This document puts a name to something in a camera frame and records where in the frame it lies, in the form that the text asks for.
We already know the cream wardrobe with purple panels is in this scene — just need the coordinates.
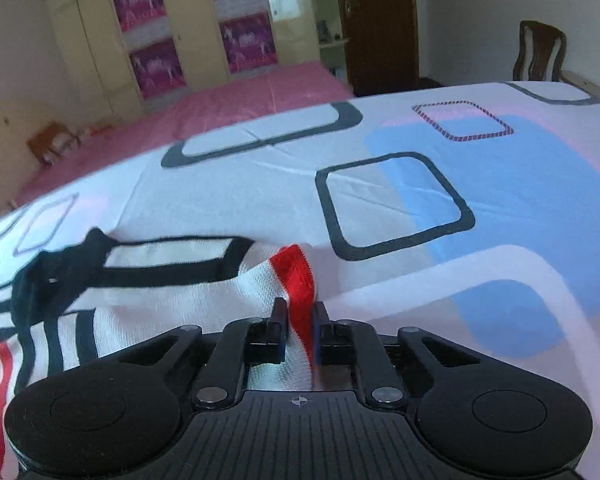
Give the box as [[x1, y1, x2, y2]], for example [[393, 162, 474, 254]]
[[46, 0, 320, 122]]

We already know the cream corner shelf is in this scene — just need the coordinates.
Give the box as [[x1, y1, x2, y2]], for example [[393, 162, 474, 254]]
[[312, 0, 349, 86]]

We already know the pink bed cover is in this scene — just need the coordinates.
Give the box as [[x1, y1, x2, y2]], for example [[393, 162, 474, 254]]
[[15, 62, 353, 206]]

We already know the orange patterned pillow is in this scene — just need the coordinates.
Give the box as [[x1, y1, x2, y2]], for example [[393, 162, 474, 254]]
[[26, 122, 80, 166]]

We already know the striped white black red garment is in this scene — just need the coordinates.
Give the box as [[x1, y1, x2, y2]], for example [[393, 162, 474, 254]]
[[0, 229, 316, 479]]

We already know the dark wooden chair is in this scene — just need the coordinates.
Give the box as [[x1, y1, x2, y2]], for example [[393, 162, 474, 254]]
[[513, 20, 567, 82]]

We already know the patterned white blue bedsheet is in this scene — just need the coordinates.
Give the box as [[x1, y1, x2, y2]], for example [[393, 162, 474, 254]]
[[0, 79, 600, 480]]

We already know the dark wooden door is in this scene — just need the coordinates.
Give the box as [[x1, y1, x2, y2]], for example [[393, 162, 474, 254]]
[[340, 0, 419, 96]]

